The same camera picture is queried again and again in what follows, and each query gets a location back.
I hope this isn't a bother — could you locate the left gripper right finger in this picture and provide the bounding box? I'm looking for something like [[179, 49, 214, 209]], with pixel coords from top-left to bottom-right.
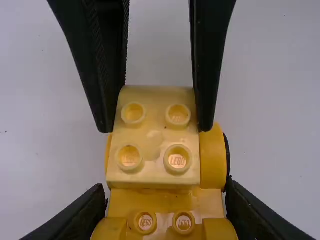
[[221, 178, 320, 240]]

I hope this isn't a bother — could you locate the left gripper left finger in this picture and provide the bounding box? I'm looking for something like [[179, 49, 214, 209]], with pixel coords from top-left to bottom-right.
[[14, 183, 109, 240]]

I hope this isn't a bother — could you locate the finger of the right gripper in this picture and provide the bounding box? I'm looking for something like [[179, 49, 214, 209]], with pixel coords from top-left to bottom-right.
[[46, 0, 131, 134], [189, 0, 240, 133]]

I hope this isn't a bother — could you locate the yellow toy car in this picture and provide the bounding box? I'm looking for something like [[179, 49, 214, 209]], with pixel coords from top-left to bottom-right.
[[91, 121, 232, 240]]

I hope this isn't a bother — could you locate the yellow toy brick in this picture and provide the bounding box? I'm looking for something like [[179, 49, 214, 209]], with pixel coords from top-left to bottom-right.
[[104, 85, 202, 192]]

